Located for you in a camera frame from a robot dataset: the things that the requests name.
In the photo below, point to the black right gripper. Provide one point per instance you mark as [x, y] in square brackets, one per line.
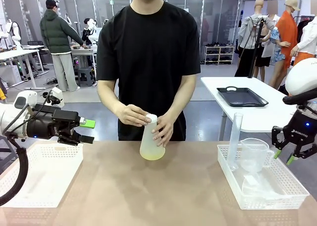
[302, 129]

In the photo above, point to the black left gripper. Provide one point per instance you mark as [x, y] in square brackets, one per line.
[42, 125]

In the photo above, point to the clear plastic measuring cup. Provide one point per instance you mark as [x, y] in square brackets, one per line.
[252, 156]

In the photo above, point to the clear plastic graduated cylinder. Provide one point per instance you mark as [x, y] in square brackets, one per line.
[235, 136]

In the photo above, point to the translucent white conical flask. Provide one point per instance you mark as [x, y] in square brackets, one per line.
[149, 146]

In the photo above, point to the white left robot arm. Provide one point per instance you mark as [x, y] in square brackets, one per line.
[7, 114]

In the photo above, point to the person's right forearm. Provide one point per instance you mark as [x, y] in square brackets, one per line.
[109, 97]

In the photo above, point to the person's left forearm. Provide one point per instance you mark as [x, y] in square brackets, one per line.
[182, 97]

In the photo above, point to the small white robot arm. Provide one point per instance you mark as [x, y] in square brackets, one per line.
[16, 35]

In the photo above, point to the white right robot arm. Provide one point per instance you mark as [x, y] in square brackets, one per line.
[302, 74]

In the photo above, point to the person's right hand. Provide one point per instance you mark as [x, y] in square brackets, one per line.
[131, 115]

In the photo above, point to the person's left hand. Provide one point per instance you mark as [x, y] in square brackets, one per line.
[164, 130]

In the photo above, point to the clear plastic container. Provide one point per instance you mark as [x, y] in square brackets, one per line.
[255, 184]

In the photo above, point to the white folding table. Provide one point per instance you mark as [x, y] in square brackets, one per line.
[247, 117]

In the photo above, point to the white perforated plastic basket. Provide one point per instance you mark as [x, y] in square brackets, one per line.
[49, 176]
[272, 198]

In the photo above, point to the grey step stool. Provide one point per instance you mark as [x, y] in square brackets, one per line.
[84, 74]

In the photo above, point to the black plastic tray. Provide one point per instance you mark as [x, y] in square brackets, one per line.
[240, 96]

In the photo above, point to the grey work table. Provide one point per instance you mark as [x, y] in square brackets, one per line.
[81, 51]

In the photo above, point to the black office chair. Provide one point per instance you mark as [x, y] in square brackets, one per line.
[37, 45]

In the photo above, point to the mannequin in white blouse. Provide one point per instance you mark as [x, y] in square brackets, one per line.
[267, 47]

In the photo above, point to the person in black t-shirt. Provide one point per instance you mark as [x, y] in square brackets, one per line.
[148, 50]

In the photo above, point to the man in green jacket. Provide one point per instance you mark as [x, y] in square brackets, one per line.
[54, 32]

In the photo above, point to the white office desk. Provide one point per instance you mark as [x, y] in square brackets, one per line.
[15, 53]

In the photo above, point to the black and white humanoid robot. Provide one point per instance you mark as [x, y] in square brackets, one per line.
[90, 25]

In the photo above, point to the mannequin in white jacket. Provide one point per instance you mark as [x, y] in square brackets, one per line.
[308, 37]

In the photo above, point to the mannequin in orange coat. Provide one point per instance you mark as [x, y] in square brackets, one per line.
[287, 32]

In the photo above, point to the white shoe rack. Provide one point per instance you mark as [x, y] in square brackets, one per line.
[219, 46]

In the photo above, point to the mannequin in grey shirt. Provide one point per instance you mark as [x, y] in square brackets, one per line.
[247, 30]

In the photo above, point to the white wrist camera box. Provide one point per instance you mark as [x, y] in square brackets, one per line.
[59, 93]

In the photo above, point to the black camera tripod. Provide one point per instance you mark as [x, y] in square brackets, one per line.
[257, 40]

